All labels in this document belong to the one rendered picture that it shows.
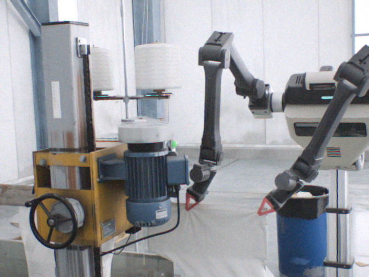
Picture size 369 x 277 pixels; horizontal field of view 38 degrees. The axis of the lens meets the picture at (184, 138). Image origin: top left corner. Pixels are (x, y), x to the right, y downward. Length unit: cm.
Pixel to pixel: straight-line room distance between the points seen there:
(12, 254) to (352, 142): 184
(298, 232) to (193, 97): 675
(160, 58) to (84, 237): 65
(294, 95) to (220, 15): 822
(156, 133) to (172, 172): 15
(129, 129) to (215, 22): 888
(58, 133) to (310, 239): 280
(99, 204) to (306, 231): 264
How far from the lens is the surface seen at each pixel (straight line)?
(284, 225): 429
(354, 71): 180
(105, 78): 198
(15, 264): 310
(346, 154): 245
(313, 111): 234
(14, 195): 256
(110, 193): 186
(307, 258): 431
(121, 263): 272
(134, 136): 171
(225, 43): 194
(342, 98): 182
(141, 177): 175
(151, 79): 184
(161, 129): 172
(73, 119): 178
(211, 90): 195
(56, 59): 180
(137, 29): 1083
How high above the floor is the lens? 156
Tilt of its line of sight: 6 degrees down
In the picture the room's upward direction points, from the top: 2 degrees counter-clockwise
